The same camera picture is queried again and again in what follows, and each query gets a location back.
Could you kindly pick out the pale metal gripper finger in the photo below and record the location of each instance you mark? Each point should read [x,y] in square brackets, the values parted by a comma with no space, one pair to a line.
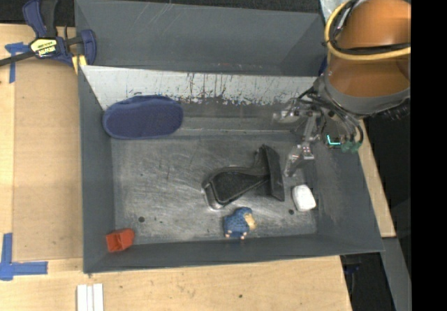
[292,163]
[307,151]

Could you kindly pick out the dark blue slipper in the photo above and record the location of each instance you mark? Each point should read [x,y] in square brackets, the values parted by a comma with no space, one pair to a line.
[143,116]

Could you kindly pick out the grey metal bin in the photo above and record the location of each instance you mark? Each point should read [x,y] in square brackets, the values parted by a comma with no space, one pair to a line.
[167,177]

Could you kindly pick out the small white case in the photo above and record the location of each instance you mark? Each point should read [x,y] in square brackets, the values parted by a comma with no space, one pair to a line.
[304,197]

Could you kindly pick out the blue toy sheep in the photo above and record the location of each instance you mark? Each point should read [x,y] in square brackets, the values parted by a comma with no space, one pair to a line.
[237,224]

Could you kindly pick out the small red box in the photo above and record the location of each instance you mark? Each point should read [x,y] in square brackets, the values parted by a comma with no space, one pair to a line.
[119,239]

